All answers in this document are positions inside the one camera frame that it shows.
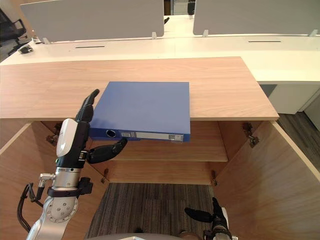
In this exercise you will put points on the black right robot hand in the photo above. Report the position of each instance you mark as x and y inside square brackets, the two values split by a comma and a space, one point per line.
[212, 215]

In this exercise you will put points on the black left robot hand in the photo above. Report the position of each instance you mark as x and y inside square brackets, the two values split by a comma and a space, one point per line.
[75, 140]

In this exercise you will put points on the blue lever arch folder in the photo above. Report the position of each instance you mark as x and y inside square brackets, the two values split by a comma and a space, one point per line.
[147, 110]

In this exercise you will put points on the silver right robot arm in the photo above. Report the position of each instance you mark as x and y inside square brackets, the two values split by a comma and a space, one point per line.
[220, 233]

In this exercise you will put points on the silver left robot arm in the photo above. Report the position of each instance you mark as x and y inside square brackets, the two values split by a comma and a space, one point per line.
[56, 202]

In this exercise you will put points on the metal cabinet hinge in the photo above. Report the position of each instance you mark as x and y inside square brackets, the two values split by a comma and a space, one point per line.
[104, 175]
[213, 178]
[250, 136]
[53, 135]

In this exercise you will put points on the wooden cabinet door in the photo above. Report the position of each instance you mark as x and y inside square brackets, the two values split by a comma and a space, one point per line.
[272, 182]
[35, 180]

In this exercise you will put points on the wooden cabinet shelf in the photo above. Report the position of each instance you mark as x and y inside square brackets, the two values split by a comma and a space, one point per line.
[175, 147]

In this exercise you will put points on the wooden office cabinet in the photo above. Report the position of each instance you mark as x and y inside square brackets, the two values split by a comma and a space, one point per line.
[140, 87]

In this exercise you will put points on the black office chair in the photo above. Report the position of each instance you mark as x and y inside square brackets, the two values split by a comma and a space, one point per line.
[191, 7]
[11, 30]

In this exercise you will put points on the white office desk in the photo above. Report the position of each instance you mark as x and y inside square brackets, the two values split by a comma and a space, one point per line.
[190, 50]

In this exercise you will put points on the silver robot torso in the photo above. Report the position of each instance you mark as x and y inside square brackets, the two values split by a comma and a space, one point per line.
[130, 237]

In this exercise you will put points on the small black desk object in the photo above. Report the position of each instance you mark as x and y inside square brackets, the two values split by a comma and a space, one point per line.
[25, 49]

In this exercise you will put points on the grey desk divider panel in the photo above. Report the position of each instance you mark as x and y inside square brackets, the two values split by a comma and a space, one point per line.
[95, 18]
[255, 16]

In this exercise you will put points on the clear divider bracket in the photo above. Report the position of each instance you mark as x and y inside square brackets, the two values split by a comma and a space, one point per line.
[154, 35]
[45, 40]
[313, 33]
[205, 33]

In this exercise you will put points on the white drawer pedestal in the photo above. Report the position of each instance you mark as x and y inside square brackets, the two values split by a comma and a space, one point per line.
[293, 98]

